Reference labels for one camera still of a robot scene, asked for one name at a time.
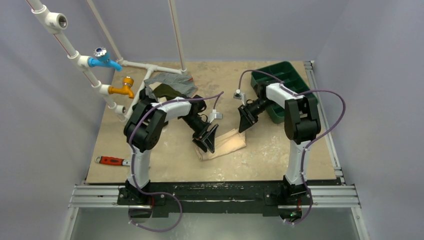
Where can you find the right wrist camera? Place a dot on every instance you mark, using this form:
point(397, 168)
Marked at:
point(239, 95)

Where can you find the striped grey underwear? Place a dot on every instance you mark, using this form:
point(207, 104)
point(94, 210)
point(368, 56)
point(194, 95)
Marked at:
point(182, 83)

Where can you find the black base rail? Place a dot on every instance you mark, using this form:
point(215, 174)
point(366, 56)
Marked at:
point(270, 198)

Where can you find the dark green underwear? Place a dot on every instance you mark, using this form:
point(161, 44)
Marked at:
point(167, 92)

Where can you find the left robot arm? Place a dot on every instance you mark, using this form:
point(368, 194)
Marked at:
point(143, 131)

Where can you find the blue tap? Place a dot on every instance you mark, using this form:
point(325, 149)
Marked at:
point(102, 59)

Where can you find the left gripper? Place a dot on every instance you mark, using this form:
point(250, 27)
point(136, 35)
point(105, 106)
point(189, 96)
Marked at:
point(206, 140)

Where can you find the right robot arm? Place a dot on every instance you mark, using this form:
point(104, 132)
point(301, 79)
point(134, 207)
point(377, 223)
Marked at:
point(301, 126)

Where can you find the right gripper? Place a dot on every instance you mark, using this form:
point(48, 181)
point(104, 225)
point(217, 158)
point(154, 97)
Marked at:
point(247, 110)

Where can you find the white PVC pipe frame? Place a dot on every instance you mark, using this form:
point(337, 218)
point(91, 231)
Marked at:
point(55, 23)

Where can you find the beige underwear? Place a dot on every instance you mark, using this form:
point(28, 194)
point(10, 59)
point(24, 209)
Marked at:
point(225, 144)

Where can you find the adjustable wrench red handle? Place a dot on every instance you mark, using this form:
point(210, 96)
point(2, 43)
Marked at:
point(112, 161)

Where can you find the green compartment tray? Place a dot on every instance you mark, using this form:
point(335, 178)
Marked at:
point(292, 79)

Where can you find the orange tap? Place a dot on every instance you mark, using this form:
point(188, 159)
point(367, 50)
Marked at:
point(125, 90)

